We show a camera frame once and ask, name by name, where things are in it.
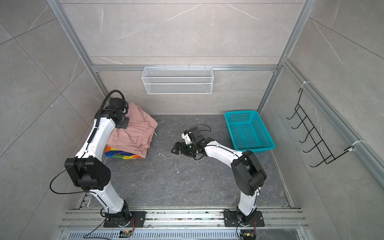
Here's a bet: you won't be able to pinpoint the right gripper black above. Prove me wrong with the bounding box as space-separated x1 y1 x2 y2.
171 142 198 157

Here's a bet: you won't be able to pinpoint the pink shorts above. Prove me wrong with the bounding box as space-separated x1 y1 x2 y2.
107 102 158 159

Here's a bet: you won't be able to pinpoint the rainbow coloured shorts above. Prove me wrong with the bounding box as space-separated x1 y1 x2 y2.
105 146 142 160

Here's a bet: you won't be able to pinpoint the teal plastic basket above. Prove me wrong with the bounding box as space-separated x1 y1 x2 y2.
224 111 276 153

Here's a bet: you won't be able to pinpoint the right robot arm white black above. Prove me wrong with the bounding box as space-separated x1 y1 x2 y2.
171 138 267 227

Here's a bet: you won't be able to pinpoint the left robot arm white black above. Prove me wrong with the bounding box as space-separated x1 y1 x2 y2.
65 107 132 227

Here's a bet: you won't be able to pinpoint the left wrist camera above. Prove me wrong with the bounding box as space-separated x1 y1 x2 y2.
108 98 129 114

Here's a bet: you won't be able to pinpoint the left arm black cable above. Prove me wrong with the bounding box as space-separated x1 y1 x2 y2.
49 89 126 195

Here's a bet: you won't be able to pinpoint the white wire mesh basket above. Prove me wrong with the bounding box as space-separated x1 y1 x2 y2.
142 67 214 95

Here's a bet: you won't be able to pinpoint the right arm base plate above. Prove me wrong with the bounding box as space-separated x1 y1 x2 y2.
223 210 265 228

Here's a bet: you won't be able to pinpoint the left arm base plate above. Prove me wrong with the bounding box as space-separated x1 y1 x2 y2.
103 211 147 228

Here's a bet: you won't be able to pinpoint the aluminium mounting rail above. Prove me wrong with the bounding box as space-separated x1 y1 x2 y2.
58 208 310 232

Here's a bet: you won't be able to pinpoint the aluminium frame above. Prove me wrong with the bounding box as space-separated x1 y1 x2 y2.
48 1 384 186

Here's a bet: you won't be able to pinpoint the black wire hook rack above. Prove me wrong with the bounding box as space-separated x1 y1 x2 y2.
286 88 355 168

